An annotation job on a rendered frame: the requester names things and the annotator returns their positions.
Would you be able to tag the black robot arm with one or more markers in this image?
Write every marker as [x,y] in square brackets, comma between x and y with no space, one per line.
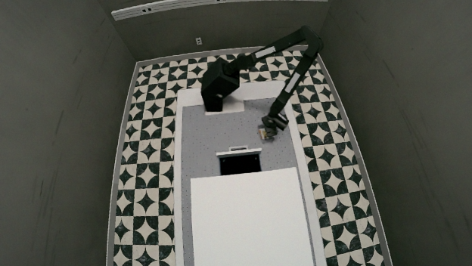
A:
[233,68]

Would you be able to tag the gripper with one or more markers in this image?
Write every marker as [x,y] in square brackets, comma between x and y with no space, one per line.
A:
[268,128]

